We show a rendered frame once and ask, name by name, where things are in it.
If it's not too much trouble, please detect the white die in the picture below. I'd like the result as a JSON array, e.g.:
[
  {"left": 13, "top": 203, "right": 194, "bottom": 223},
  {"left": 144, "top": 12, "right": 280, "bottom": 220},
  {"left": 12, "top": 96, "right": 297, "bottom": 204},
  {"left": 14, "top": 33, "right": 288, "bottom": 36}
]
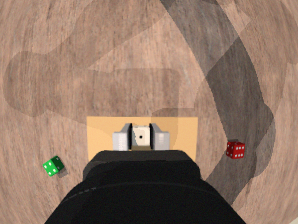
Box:
[{"left": 132, "top": 125, "right": 150, "bottom": 146}]

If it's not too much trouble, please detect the green die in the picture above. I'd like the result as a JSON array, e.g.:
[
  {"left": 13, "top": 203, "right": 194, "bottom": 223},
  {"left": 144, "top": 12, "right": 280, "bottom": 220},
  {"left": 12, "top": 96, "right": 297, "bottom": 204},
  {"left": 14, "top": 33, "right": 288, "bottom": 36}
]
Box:
[{"left": 43, "top": 155, "right": 64, "bottom": 177}]

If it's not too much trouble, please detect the dark red die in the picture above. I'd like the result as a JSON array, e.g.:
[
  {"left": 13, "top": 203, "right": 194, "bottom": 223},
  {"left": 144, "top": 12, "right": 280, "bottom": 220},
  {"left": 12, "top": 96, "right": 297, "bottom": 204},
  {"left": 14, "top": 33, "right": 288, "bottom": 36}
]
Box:
[{"left": 226, "top": 141, "right": 245, "bottom": 159}]

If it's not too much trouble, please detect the tan square mat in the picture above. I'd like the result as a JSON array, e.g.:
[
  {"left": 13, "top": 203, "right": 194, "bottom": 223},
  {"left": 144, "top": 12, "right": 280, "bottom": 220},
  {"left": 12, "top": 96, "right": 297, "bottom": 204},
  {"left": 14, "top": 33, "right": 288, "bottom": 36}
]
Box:
[{"left": 87, "top": 116, "right": 198, "bottom": 162}]

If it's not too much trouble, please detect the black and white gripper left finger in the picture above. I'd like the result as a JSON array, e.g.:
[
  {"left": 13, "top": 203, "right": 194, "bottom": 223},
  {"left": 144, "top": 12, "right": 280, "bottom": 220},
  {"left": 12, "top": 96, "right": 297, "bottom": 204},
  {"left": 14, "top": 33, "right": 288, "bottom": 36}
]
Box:
[{"left": 112, "top": 123, "right": 132, "bottom": 151}]

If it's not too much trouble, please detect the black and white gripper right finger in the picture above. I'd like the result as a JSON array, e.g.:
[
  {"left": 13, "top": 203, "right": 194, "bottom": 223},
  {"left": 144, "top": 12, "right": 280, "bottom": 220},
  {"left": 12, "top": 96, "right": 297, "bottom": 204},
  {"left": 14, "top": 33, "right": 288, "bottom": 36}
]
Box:
[{"left": 149, "top": 123, "right": 170, "bottom": 150}]

